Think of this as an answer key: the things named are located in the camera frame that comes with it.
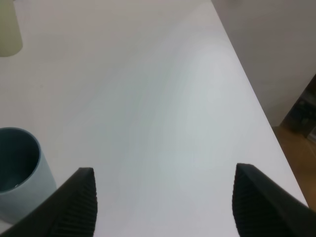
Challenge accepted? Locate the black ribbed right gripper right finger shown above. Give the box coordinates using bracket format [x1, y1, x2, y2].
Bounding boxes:
[232, 163, 316, 237]

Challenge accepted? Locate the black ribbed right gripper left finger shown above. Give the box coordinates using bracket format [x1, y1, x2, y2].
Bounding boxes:
[1, 167, 98, 237]

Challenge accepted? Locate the blue-grey plastic cup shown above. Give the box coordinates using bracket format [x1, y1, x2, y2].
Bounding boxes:
[0, 127, 57, 224]

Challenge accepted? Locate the pale yellow-green plastic cup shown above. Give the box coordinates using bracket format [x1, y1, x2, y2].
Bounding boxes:
[0, 0, 23, 57]

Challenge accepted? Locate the dark cabinet in background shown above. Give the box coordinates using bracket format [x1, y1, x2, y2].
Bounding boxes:
[281, 76, 316, 142]

